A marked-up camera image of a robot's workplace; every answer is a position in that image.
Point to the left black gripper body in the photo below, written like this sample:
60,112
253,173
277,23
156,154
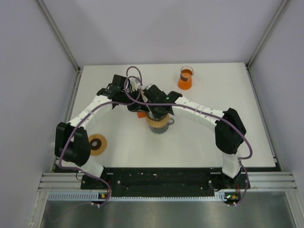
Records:
131,97

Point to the grey slotted cable duct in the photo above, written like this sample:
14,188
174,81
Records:
99,197

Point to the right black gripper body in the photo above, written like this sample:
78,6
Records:
156,112

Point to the orange liquid glass flask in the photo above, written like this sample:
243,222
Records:
185,80

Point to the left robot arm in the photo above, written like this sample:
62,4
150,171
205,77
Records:
72,145

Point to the orange filter box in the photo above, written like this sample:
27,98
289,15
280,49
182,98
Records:
141,114

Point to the aluminium front rail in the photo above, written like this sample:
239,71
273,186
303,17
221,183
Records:
259,181

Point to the right aluminium frame post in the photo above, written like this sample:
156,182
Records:
268,32

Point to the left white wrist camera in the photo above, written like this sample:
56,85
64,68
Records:
135,84

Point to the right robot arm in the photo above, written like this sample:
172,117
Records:
227,126

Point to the aluminium frame post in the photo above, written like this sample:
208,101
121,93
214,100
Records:
57,33
268,32

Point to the left aluminium frame post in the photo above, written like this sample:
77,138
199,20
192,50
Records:
57,33

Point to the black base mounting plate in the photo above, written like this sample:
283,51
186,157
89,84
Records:
164,182

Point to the grey glass server carafe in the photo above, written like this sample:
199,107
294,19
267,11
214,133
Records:
163,129

